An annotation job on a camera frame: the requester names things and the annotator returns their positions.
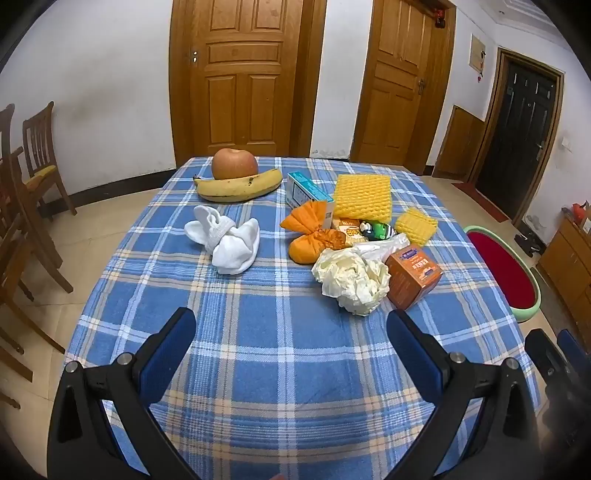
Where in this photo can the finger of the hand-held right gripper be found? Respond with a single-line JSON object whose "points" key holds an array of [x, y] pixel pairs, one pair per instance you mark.
{"points": [[575, 355], [547, 362]]}

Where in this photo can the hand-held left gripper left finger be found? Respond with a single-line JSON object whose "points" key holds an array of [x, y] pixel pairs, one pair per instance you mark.
{"points": [[166, 355]]}

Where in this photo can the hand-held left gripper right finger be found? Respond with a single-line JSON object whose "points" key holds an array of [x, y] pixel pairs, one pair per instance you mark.
{"points": [[415, 357]]}

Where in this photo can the orange cardboard box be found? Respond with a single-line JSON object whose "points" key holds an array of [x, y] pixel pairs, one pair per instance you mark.
{"points": [[411, 281]]}

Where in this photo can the white paper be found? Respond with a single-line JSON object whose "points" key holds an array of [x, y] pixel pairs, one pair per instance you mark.
{"points": [[351, 281]]}

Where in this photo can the red bucket with green rim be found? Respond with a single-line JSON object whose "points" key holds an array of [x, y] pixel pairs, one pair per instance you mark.
{"points": [[501, 270]]}

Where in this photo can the clear plastic bag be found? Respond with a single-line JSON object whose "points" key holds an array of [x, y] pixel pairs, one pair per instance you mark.
{"points": [[385, 245]]}

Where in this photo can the white socks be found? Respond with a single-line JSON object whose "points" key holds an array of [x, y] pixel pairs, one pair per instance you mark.
{"points": [[231, 249]]}

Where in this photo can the small yellow foam net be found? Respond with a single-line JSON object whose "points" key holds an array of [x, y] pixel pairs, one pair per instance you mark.
{"points": [[416, 227]]}

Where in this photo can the green and black packet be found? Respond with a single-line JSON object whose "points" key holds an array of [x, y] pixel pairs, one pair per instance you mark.
{"points": [[379, 230]]}

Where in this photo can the yellow snack packet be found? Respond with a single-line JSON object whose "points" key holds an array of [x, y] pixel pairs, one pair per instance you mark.
{"points": [[348, 228]]}

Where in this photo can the large yellow foam net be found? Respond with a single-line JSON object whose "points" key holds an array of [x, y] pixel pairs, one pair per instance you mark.
{"points": [[362, 198]]}

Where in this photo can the blue and white carton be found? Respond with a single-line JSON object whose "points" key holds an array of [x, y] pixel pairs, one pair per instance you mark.
{"points": [[300, 189]]}

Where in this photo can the wooden sideboard cabinet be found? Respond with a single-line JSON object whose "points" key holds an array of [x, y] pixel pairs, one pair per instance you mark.
{"points": [[565, 263]]}

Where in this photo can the blue plaid tablecloth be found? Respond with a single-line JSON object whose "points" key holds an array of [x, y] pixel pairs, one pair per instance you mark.
{"points": [[277, 332]]}

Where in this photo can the pair of black shoes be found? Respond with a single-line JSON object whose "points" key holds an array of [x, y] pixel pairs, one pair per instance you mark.
{"points": [[531, 243]]}

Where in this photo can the red plastic bag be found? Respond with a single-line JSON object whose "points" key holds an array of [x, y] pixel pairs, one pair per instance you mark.
{"points": [[581, 214]]}

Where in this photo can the wooden chair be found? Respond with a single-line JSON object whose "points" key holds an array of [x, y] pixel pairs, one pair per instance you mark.
{"points": [[44, 138], [18, 350], [27, 230]]}

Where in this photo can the red doormat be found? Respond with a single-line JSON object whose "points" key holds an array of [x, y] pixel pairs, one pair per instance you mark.
{"points": [[482, 202]]}

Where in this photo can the yellow banana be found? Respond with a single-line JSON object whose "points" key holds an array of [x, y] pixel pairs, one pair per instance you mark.
{"points": [[240, 190]]}

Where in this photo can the red apple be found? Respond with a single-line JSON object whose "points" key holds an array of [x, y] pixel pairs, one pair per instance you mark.
{"points": [[233, 164]]}

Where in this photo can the yellow seat cushion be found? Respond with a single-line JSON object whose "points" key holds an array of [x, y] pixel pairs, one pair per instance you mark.
{"points": [[41, 177]]}

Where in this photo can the black entrance door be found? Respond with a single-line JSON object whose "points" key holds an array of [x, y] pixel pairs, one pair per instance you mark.
{"points": [[517, 134]]}

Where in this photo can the wooden panel door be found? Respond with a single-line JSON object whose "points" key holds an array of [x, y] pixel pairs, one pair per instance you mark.
{"points": [[240, 78], [397, 92]]}

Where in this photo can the red door alarm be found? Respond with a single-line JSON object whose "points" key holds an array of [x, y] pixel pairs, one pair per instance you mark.
{"points": [[439, 18]]}

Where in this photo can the white wall switch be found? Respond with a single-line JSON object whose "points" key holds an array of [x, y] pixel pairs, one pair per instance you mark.
{"points": [[566, 143]]}

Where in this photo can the wall fuse panel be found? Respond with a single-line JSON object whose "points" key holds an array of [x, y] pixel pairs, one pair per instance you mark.
{"points": [[477, 54]]}

